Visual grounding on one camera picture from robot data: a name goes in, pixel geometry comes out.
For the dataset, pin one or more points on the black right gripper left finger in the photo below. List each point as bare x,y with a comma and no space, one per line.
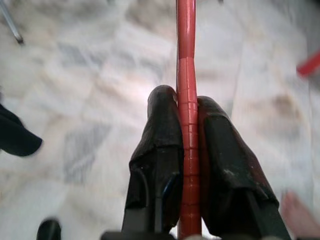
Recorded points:
157,150

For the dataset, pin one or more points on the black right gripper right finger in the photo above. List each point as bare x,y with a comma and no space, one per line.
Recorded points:
225,162

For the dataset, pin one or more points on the red plastic clothes hanger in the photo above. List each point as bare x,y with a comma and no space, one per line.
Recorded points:
186,75

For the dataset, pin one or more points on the plain black garment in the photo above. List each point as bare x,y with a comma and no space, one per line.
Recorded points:
15,140

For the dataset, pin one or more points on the person's bare foot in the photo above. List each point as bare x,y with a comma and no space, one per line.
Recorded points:
300,217

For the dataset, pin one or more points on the silver metal clothes rack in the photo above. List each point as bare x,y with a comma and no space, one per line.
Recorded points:
11,23

